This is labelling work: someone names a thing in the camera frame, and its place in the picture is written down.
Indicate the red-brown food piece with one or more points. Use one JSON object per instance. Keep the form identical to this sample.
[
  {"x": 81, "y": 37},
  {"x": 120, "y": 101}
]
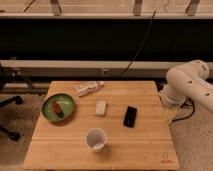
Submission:
[{"x": 57, "y": 109}]

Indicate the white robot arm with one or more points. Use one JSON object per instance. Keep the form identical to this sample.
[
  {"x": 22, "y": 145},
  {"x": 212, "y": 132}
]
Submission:
[{"x": 188, "y": 80}]

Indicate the green plate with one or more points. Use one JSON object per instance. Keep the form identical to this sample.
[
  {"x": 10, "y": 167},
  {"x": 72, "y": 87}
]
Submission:
[{"x": 66, "y": 103}]

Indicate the black smartphone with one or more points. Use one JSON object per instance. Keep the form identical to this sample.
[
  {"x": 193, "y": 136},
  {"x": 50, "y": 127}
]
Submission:
[{"x": 130, "y": 116}]

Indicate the white sponge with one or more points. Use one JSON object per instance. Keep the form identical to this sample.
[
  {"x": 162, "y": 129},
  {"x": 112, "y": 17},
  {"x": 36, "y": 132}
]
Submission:
[{"x": 101, "y": 107}]

